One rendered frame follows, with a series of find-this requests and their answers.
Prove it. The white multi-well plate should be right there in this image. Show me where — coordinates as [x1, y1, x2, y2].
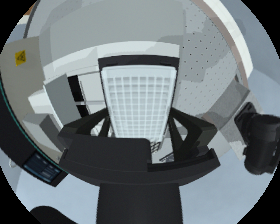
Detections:
[101, 65, 177, 142]

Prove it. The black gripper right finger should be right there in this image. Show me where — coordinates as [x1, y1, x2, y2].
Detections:
[167, 107, 218, 161]

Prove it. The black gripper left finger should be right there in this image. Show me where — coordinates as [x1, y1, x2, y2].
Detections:
[61, 107, 111, 137]

